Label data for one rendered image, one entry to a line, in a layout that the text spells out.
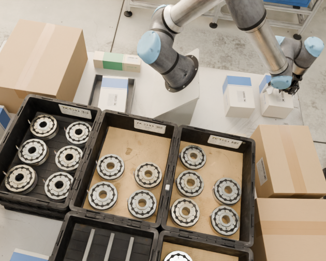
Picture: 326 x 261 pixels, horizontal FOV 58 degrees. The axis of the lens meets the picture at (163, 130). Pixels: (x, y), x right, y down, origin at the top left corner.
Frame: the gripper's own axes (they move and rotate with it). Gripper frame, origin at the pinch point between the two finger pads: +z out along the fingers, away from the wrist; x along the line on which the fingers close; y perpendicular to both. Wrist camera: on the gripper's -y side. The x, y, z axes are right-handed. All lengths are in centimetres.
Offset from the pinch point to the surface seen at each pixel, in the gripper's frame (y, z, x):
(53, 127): 39, -8, -98
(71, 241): 80, -5, -81
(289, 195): 54, -6, -3
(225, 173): 49, -6, -28
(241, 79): -4.7, -1.4, -17.9
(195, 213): 66, -9, -40
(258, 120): 12.7, 7.4, -7.4
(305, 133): 27.4, -8.7, 5.4
